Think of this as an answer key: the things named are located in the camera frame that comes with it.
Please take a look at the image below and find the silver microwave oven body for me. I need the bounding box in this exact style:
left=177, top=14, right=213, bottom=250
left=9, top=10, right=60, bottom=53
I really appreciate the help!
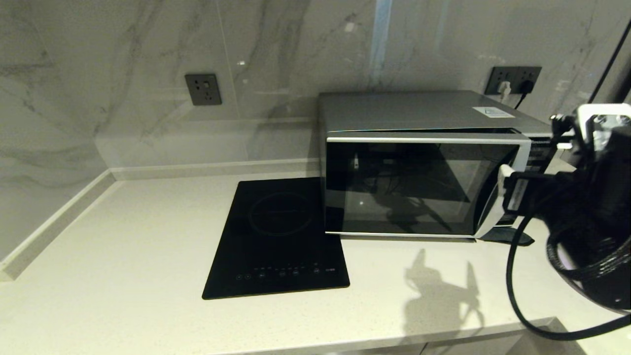
left=317, top=90, right=560, bottom=242

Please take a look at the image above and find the dark cloth pad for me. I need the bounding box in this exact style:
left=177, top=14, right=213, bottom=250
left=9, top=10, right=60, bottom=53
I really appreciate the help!
left=478, top=227, right=535, bottom=246

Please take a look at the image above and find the white sticker label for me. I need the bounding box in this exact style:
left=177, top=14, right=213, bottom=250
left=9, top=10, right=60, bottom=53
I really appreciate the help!
left=472, top=106, right=515, bottom=119

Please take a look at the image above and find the black power plug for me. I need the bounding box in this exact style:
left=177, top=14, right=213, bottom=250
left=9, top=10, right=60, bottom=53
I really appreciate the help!
left=515, top=80, right=534, bottom=109

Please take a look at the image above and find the black induction cooktop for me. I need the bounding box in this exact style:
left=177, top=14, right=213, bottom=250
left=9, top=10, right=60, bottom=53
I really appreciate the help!
left=202, top=177, right=351, bottom=300

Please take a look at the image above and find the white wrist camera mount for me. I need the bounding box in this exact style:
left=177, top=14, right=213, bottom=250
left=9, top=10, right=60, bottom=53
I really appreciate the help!
left=551, top=103, right=631, bottom=151

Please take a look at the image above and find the grey double wall socket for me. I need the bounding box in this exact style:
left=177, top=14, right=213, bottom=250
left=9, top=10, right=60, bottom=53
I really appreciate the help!
left=485, top=66, right=542, bottom=96

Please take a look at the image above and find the grey single wall socket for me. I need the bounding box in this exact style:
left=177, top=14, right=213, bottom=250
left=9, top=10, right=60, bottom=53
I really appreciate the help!
left=185, top=74, right=222, bottom=106

